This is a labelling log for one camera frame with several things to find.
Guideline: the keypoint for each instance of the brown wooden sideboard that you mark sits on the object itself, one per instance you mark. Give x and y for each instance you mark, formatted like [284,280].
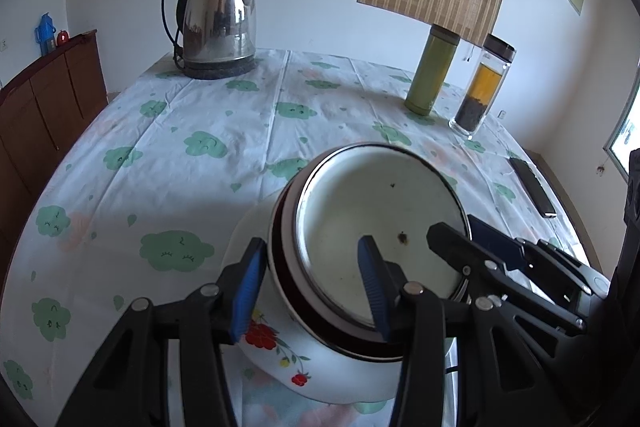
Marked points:
[45,107]

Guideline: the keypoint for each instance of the stainless steel bowl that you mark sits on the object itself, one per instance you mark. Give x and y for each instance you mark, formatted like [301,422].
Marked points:
[271,252]

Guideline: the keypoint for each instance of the glass tea bottle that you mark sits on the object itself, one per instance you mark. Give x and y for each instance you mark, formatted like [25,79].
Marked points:
[482,87]

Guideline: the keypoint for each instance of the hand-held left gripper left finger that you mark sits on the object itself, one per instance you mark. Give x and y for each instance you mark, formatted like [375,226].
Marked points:
[247,292]

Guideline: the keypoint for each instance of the blue thermos jug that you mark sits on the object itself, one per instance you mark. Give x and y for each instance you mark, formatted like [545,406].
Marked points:
[45,32]

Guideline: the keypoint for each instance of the stainless steel electric kettle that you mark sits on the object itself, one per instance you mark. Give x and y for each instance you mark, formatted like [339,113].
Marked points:
[220,17]

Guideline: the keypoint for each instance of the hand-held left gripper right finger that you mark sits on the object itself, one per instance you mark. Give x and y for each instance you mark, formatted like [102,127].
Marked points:
[372,287]

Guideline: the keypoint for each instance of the white wall socket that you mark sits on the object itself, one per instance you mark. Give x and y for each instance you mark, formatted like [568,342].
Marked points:
[4,45]

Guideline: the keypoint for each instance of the green thermos bottle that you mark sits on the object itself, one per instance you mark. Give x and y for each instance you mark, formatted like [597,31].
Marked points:
[430,72]

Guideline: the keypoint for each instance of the red apple ornament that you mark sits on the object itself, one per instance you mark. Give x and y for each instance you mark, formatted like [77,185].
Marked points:
[62,37]

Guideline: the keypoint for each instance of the bright window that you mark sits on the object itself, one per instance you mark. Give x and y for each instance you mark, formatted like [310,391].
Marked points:
[627,132]

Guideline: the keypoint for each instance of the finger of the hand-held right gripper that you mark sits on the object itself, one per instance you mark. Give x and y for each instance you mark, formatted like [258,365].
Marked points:
[492,237]
[450,239]

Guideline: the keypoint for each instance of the black smartphone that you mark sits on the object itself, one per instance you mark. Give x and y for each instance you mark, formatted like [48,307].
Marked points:
[532,187]

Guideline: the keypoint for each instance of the red flower white plate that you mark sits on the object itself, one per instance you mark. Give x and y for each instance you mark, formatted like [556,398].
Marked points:
[320,372]

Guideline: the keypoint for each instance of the white enamel bowl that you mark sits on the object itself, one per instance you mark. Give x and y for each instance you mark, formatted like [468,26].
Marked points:
[360,197]

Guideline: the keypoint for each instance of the small wall plug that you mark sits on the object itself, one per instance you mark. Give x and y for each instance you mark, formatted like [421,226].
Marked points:
[600,168]

